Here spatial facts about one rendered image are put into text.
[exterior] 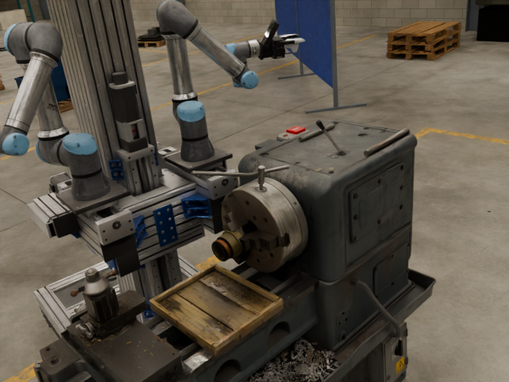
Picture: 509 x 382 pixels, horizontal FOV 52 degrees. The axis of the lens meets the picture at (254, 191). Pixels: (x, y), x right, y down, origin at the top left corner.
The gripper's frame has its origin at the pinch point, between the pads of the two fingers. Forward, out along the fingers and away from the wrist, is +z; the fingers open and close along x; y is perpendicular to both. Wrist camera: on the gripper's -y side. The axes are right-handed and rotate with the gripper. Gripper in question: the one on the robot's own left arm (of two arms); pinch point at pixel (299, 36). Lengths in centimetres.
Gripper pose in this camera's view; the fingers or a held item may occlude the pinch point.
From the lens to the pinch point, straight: 247.4
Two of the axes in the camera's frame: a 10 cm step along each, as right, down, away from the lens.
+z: 9.5, -2.1, 2.2
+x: 3.0, 5.0, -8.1
